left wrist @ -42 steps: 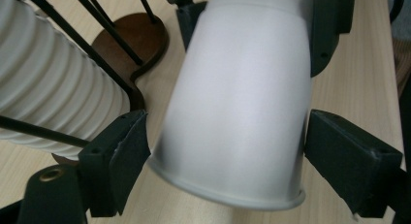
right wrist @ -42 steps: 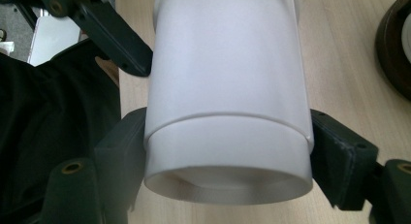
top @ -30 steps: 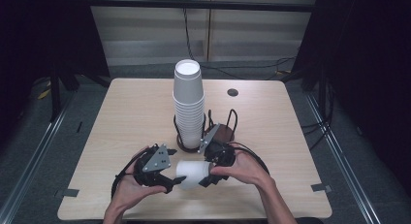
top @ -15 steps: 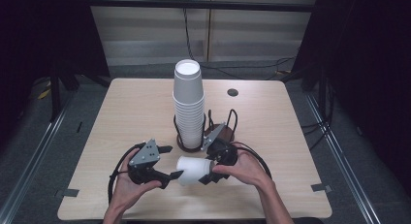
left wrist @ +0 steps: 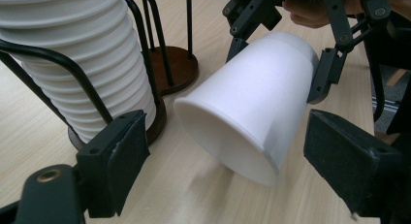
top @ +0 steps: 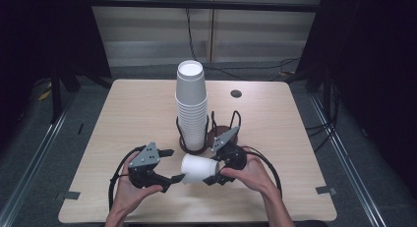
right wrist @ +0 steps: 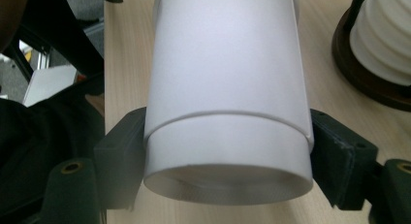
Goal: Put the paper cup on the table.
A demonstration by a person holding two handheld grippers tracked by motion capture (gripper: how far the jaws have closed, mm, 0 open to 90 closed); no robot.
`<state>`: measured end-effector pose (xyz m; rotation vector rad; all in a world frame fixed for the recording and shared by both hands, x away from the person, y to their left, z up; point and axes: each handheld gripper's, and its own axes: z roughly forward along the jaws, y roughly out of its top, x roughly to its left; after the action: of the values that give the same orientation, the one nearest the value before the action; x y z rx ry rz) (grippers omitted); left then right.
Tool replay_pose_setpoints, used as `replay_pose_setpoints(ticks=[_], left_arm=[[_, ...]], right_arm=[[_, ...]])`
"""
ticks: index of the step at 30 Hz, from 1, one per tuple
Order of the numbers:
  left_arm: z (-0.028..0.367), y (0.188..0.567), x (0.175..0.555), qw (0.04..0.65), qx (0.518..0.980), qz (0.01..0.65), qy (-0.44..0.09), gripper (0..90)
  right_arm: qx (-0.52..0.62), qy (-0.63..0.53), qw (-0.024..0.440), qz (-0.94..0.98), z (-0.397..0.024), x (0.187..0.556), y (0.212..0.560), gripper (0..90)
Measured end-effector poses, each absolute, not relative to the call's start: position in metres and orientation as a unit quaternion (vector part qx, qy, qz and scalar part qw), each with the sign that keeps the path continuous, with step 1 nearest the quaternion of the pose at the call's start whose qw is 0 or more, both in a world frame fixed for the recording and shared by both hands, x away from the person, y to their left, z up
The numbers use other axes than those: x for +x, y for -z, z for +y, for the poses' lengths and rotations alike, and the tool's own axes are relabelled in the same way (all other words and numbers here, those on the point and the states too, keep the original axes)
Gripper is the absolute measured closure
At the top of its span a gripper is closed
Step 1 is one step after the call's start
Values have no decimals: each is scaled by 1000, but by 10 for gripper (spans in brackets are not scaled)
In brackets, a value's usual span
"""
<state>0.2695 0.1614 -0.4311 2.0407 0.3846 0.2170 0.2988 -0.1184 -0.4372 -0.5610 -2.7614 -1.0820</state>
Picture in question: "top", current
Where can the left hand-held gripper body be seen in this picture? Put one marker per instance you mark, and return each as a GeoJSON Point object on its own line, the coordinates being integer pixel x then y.
{"type": "Point", "coordinates": [146, 158]}

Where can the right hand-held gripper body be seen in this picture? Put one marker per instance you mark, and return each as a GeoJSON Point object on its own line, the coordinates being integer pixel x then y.
{"type": "Point", "coordinates": [226, 138]}

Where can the single white paper cup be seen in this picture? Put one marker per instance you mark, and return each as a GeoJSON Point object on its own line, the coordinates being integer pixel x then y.
{"type": "Point", "coordinates": [198, 168]}

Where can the dark brown double cup holder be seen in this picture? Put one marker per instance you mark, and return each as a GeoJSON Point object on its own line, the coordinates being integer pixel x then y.
{"type": "Point", "coordinates": [196, 151]}

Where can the stack of white paper cups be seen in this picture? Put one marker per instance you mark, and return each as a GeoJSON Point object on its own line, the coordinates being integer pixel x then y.
{"type": "Point", "coordinates": [191, 115]}

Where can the person's right hand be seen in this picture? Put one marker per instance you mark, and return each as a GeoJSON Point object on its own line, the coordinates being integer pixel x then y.
{"type": "Point", "coordinates": [254, 176]}

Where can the person's left hand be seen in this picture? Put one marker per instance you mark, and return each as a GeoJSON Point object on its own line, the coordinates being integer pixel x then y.
{"type": "Point", "coordinates": [126, 194]}

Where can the small black floor strip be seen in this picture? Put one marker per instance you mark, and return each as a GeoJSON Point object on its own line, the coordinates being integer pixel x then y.
{"type": "Point", "coordinates": [80, 128]}

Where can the grey floor tape strip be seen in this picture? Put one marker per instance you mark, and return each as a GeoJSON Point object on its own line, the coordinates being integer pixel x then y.
{"type": "Point", "coordinates": [326, 190]}
{"type": "Point", "coordinates": [68, 195]}

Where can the person's dark clothing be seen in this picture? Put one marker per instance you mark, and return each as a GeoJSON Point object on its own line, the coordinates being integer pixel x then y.
{"type": "Point", "coordinates": [311, 224]}

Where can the black metal stand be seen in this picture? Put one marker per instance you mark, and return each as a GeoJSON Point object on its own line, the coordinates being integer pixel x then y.
{"type": "Point", "coordinates": [56, 96]}

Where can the yellow floor scrap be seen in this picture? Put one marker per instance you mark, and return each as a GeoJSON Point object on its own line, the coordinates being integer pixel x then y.
{"type": "Point", "coordinates": [44, 95]}

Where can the dark curtain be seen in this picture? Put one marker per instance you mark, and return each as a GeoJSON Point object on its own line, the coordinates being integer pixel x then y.
{"type": "Point", "coordinates": [373, 73]}
{"type": "Point", "coordinates": [49, 33]}

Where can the metal floor rail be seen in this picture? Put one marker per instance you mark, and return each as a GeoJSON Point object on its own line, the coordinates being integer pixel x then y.
{"type": "Point", "coordinates": [350, 168]}
{"type": "Point", "coordinates": [29, 174]}

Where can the black horizontal frame bar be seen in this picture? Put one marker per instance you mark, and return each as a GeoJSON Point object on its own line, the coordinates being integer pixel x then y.
{"type": "Point", "coordinates": [203, 5]}

